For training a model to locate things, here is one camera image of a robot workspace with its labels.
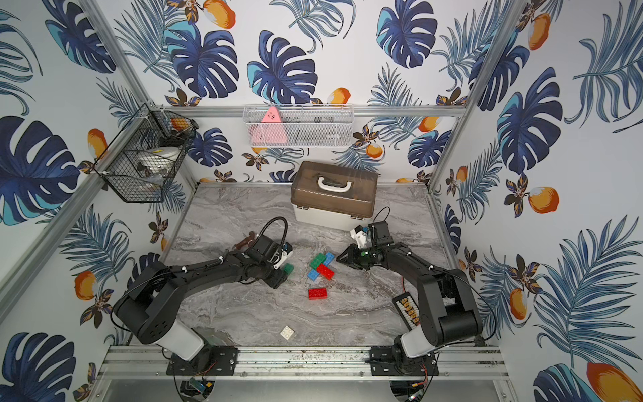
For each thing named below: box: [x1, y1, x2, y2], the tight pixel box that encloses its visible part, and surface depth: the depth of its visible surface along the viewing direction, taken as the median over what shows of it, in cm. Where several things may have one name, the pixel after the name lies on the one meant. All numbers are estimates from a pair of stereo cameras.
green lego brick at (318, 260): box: [309, 252, 327, 270], surface depth 95 cm
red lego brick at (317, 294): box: [308, 288, 328, 300], surface depth 89 cm
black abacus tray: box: [391, 291, 422, 331], surface depth 85 cm
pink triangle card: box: [248, 105, 288, 145], surface depth 92 cm
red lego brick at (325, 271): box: [316, 263, 335, 281], surface depth 92 cm
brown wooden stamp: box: [231, 231, 256, 250], surface depth 102 cm
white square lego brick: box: [279, 324, 296, 341], surface depth 80 cm
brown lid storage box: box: [290, 160, 379, 232], surface depth 95 cm
